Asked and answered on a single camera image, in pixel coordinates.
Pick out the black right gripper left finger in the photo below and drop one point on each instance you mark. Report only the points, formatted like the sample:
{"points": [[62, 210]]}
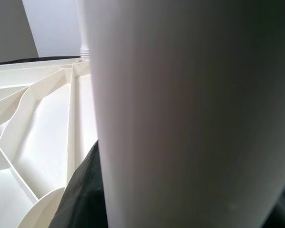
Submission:
{"points": [[85, 190]]}

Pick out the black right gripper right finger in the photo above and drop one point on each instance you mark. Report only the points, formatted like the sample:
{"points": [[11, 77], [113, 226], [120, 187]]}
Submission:
{"points": [[283, 209]]}

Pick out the white plastic table top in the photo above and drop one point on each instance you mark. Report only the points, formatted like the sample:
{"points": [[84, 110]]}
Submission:
{"points": [[38, 142]]}

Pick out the white plastic table leg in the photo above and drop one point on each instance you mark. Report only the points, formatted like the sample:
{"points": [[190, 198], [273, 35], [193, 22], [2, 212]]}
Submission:
{"points": [[180, 118], [84, 35]]}

